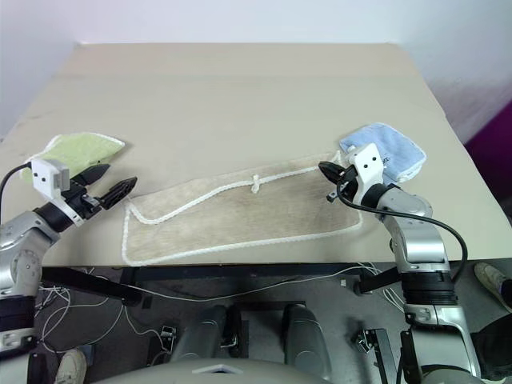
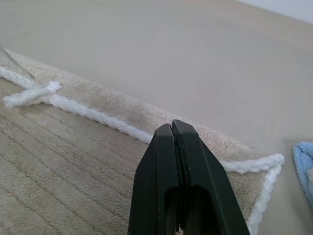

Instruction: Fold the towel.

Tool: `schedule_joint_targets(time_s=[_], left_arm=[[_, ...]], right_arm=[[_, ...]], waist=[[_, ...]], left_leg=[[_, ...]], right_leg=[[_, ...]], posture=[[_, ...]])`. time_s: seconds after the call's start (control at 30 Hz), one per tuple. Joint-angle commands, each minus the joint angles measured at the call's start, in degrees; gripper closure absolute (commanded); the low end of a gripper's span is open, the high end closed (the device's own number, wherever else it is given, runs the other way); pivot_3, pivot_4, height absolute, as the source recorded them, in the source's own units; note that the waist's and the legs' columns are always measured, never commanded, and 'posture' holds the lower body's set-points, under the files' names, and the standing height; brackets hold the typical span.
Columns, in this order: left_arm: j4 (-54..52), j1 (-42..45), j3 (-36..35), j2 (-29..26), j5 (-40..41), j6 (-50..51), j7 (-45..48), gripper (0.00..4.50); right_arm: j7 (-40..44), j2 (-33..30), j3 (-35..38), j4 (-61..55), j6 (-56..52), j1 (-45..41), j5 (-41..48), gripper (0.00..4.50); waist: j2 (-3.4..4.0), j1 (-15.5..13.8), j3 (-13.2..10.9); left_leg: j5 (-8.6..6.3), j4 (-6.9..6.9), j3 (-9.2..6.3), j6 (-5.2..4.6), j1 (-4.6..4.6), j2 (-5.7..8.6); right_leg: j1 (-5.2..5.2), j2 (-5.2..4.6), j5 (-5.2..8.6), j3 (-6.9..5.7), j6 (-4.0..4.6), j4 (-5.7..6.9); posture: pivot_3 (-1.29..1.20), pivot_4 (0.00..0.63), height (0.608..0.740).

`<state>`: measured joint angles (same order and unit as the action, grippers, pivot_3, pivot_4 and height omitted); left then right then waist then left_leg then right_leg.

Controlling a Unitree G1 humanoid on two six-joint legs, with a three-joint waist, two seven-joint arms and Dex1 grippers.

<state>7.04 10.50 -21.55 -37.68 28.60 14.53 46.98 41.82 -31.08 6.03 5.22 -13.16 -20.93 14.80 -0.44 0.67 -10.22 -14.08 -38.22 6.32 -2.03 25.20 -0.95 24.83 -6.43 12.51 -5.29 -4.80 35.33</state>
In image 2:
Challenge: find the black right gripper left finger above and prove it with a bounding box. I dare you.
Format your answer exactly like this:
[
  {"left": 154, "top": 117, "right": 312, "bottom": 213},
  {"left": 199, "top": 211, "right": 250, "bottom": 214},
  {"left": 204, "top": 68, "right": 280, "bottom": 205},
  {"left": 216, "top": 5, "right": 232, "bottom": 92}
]
[{"left": 128, "top": 123, "right": 181, "bottom": 235}]

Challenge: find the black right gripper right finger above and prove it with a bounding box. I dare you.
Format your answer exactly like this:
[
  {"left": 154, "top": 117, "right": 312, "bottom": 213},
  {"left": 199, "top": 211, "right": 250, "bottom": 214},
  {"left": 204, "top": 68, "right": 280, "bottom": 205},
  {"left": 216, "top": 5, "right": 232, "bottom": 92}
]
[{"left": 172, "top": 119, "right": 250, "bottom": 235}]

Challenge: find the beige towel with white trim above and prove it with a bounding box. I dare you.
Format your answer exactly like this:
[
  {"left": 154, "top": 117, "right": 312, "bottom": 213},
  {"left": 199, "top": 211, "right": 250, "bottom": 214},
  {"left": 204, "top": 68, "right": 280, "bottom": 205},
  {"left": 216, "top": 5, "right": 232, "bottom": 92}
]
[{"left": 0, "top": 47, "right": 286, "bottom": 235}]

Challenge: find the light blue cloth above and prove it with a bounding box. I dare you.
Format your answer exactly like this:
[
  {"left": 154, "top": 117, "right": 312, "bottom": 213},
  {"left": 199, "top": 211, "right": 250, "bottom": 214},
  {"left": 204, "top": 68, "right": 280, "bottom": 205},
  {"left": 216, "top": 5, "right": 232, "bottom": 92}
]
[{"left": 292, "top": 141, "right": 313, "bottom": 209}]

